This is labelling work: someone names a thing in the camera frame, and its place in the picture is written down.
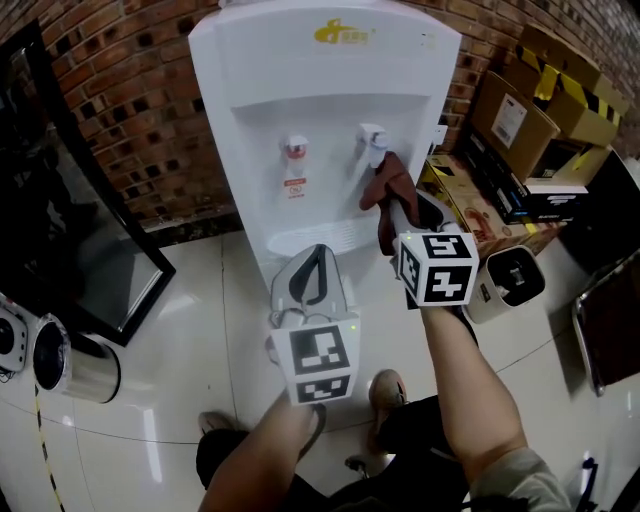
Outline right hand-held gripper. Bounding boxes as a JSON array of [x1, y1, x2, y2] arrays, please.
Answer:
[[389, 191, 481, 311]]

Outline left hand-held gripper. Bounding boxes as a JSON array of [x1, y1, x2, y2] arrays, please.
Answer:
[[263, 242, 363, 407]]

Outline brown wiping cloth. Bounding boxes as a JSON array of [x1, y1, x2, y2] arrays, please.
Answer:
[[358, 151, 422, 260]]

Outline white water dispenser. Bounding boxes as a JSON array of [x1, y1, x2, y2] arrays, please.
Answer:
[[187, 0, 464, 302]]

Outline person's right forearm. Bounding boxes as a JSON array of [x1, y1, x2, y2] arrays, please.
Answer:
[[421, 304, 530, 484]]

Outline person's left forearm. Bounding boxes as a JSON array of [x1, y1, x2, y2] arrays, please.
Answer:
[[198, 389, 324, 512]]

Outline red printed carton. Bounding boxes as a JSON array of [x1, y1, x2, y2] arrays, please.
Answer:
[[417, 154, 549, 261]]

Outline black printed carton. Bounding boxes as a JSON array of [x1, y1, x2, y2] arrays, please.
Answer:
[[459, 127, 532, 227]]

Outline small white appliance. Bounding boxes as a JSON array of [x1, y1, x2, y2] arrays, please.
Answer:
[[463, 244, 546, 325]]

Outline cardboard box with white label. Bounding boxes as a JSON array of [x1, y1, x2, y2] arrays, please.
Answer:
[[469, 69, 615, 186]]

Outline person's right shoe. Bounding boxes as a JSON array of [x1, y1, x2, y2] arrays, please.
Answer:
[[367, 368, 410, 454]]

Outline person's shoe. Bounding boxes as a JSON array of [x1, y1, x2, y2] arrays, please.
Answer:
[[367, 368, 410, 454], [198, 410, 242, 442]]

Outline black flat box white lid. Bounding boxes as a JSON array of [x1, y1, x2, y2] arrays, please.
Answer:
[[524, 177, 592, 225]]

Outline person's left shoe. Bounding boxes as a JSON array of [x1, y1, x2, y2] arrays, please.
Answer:
[[198, 410, 242, 442]]

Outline person's black shorts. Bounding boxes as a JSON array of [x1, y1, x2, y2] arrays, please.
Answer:
[[195, 394, 474, 512]]

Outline black chair caster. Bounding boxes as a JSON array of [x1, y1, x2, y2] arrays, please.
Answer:
[[343, 454, 372, 480]]

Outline black cabinet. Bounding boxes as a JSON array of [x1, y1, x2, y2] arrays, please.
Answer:
[[557, 149, 640, 281]]

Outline steel trash can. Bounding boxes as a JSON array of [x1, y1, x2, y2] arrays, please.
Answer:
[[32, 313, 122, 405]]

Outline black framed glass door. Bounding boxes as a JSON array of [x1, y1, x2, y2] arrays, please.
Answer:
[[0, 19, 178, 350]]

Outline person's grey shirt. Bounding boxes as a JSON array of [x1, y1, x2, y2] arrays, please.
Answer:
[[467, 446, 574, 512]]

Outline white round device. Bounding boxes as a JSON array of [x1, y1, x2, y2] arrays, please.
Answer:
[[0, 303, 30, 373]]

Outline black office chair base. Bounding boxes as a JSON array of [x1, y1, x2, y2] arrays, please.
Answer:
[[579, 452, 601, 512]]

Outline yellow black striped tape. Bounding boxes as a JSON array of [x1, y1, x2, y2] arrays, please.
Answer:
[[33, 383, 67, 512]]

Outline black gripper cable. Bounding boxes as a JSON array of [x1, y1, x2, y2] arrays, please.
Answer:
[[452, 305, 481, 349], [298, 402, 329, 459]]

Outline brown chair with metal frame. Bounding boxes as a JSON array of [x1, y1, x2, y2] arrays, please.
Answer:
[[572, 257, 640, 397]]

